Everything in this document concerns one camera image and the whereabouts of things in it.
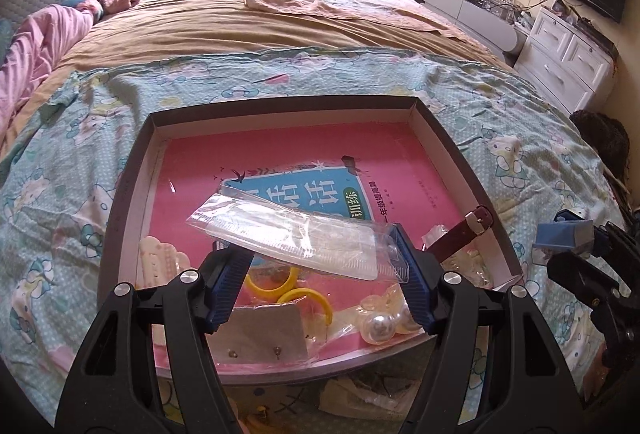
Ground white card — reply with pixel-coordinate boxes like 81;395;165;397
186;187;399;282

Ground pearl hair clip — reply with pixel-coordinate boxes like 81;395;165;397
355;283;423;346

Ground cream white hair claw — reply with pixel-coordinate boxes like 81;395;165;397
139;235;191;289

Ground yellow rings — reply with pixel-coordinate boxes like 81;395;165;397
243;265;335;340

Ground earring card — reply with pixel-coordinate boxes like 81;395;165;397
207;298;329;365

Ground dark red leather watch strap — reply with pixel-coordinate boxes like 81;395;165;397
424;205;496;264

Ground beige item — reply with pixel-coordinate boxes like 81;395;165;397
319;374;420;421

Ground dark shallow cardboard box tray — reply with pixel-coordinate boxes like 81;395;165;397
98;96;522;385

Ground white drawer cabinet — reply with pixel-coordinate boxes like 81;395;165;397
514;8;616;115

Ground Hello Kitty teal bed sheet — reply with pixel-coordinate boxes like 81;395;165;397
1;48;622;419

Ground white grey dressing table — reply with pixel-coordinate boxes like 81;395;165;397
415;0;525;65

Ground tan brown blanket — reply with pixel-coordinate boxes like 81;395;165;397
1;0;504;154

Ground pink floral thin blanket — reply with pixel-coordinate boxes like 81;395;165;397
244;0;468;40

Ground pink quilt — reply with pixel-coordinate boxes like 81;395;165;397
1;0;103;139

